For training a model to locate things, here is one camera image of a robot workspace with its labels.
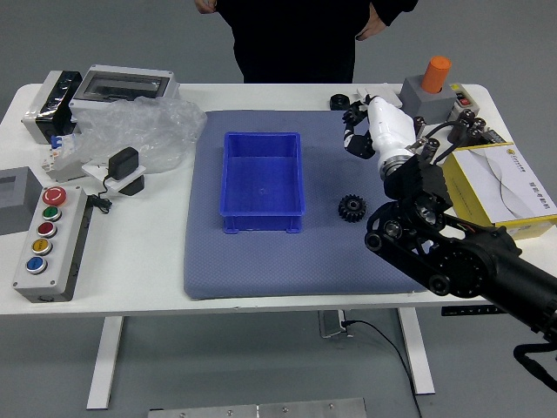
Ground person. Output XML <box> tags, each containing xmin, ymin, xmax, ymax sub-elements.
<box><xmin>195</xmin><ymin>0</ymin><xmax>419</xmax><ymax>84</ymax></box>

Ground blue plastic box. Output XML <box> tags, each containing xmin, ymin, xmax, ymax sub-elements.
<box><xmin>223</xmin><ymin>131</ymin><xmax>305</xmax><ymax>235</ymax></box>

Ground white wall switch plate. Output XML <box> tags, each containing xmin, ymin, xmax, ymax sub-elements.
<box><xmin>355</xmin><ymin>84</ymin><xmax>404</xmax><ymax>110</ymax></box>

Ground grey under-table power box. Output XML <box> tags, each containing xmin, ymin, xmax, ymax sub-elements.
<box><xmin>318</xmin><ymin>309</ymin><xmax>354</xmax><ymax>339</ymax></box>

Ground small grey box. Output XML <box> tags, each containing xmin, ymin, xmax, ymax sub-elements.
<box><xmin>0</xmin><ymin>166</ymin><xmax>44</xmax><ymax>236</ymax></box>

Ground grey block with hole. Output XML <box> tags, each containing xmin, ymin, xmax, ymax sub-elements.
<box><xmin>399</xmin><ymin>76</ymin><xmax>458</xmax><ymax>126</ymax></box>

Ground white two-button switch box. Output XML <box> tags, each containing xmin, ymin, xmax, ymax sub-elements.
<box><xmin>447</xmin><ymin>82</ymin><xmax>478</xmax><ymax>121</ymax></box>

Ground grey push-button control box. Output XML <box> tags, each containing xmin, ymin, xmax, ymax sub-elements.
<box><xmin>11</xmin><ymin>185</ymin><xmax>93</xmax><ymax>303</ymax></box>

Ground black and white enclosure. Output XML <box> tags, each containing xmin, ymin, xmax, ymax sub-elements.
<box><xmin>20</xmin><ymin>70</ymin><xmax>84</xmax><ymax>145</ymax></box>

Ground big black gear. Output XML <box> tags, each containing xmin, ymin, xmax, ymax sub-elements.
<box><xmin>337</xmin><ymin>193</ymin><xmax>367</xmax><ymax>224</ymax></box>

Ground black power adapter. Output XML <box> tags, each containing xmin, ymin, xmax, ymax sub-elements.
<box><xmin>107</xmin><ymin>146</ymin><xmax>140</xmax><ymax>179</ymax></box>

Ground clear plastic bag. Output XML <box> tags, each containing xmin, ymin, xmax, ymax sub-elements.
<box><xmin>69</xmin><ymin>96</ymin><xmax>208</xmax><ymax>175</ymax></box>

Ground person's left hand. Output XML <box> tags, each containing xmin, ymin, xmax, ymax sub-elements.
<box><xmin>355</xmin><ymin>3</ymin><xmax>388</xmax><ymax>41</ymax></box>

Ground black table control panel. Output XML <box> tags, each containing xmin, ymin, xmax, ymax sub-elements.
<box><xmin>440</xmin><ymin>304</ymin><xmax>501</xmax><ymax>317</ymax></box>

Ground orange cylinder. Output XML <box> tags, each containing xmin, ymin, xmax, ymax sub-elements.
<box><xmin>420</xmin><ymin>55</ymin><xmax>453</xmax><ymax>94</ymax></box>

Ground white table leg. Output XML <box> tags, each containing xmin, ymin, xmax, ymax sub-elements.
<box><xmin>85</xmin><ymin>315</ymin><xmax>125</xmax><ymax>410</ymax></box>
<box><xmin>396</xmin><ymin>307</ymin><xmax>436</xmax><ymax>395</ymax></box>

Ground grey distribution box clear cover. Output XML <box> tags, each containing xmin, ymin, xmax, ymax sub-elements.
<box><xmin>69</xmin><ymin>64</ymin><xmax>180</xmax><ymax>123</ymax></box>

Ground black adapter cord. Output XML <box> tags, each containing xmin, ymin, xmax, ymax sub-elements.
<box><xmin>86</xmin><ymin>172</ymin><xmax>115</xmax><ymax>215</ymax></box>

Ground small black electronic component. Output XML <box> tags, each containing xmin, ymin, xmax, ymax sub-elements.
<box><xmin>480</xmin><ymin>126</ymin><xmax>508</xmax><ymax>145</ymax></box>

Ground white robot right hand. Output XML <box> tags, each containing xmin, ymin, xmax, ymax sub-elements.
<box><xmin>341</xmin><ymin>95</ymin><xmax>418</xmax><ymax>173</ymax></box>

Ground silver metal plate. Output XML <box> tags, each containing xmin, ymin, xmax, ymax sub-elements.
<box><xmin>147</xmin><ymin>396</ymin><xmax>367</xmax><ymax>418</ymax></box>

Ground white circuit breaker blue levers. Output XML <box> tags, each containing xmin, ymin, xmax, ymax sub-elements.
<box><xmin>41</xmin><ymin>133</ymin><xmax>86</xmax><ymax>183</ymax></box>

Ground blue-grey mat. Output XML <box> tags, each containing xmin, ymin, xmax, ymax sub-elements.
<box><xmin>182</xmin><ymin>109</ymin><xmax>430</xmax><ymax>300</ymax></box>

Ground yellow and white cardboard box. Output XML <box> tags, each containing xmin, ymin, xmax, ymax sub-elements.
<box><xmin>440</xmin><ymin>141</ymin><xmax>557</xmax><ymax>240</ymax></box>

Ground black power cable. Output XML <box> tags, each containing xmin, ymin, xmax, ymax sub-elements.
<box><xmin>341</xmin><ymin>320</ymin><xmax>423</xmax><ymax>418</ymax></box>

